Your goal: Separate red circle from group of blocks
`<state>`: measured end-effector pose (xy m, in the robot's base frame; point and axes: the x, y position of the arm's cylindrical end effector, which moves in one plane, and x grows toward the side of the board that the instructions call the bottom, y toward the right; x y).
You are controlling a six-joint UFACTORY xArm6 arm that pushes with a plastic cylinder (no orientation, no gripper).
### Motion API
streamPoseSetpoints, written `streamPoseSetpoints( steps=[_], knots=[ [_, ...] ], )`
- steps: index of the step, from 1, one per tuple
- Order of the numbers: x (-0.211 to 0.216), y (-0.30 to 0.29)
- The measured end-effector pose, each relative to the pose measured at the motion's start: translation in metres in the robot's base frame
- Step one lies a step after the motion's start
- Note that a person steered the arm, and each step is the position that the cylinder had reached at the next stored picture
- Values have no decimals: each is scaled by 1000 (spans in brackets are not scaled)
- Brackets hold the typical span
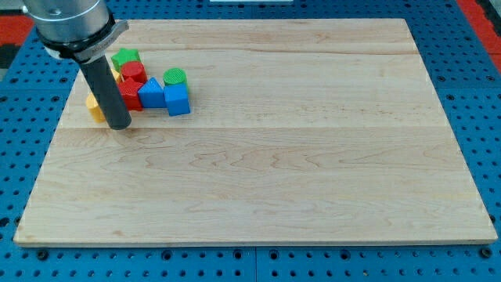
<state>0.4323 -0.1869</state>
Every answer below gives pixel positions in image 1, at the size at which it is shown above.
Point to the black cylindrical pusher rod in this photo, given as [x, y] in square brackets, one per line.
[100, 80]

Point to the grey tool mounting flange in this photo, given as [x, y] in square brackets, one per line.
[90, 47]

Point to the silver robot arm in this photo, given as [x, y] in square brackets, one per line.
[82, 31]

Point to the yellow block behind rod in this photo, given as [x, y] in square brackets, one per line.
[116, 75]

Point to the yellow block left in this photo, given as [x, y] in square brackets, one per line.
[94, 109]

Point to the green star block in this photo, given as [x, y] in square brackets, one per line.
[123, 56]

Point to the red star block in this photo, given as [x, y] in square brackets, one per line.
[129, 90]

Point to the red cylinder block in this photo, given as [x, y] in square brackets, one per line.
[134, 70]

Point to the blue triangle block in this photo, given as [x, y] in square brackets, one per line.
[151, 94]

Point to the green cylinder block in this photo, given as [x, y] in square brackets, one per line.
[175, 79]

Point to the blue cube block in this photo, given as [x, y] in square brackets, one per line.
[177, 99]

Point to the wooden board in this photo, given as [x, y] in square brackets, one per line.
[301, 133]

